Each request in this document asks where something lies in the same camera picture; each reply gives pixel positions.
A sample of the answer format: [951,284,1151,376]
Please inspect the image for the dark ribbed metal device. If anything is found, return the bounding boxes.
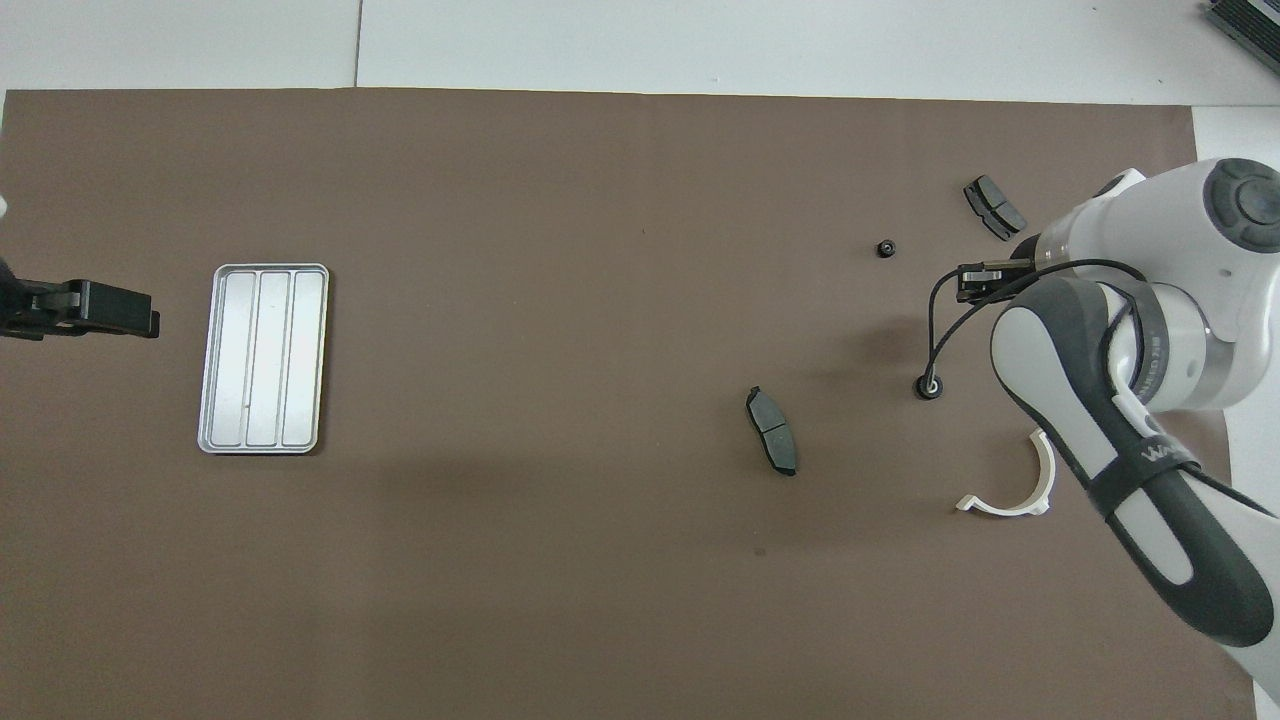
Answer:
[1205,0,1280,49]

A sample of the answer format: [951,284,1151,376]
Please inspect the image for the grey slim brake pad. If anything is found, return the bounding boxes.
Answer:
[745,386,799,478]

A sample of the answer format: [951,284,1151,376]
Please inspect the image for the grey wide brake pad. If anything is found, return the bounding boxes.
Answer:
[963,175,1028,242]

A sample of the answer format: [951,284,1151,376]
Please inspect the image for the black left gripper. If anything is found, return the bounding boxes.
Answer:
[0,255,161,341]

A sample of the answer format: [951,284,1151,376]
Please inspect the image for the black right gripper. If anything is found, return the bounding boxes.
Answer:
[958,240,1046,303]

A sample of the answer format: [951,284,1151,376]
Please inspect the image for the brown table mat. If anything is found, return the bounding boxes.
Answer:
[0,88,1256,720]

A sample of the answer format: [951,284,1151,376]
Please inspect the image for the silver metal tray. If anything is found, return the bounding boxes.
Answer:
[197,263,330,456]

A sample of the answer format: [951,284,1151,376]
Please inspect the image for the white half-ring clamp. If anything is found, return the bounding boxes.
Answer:
[955,428,1057,518]

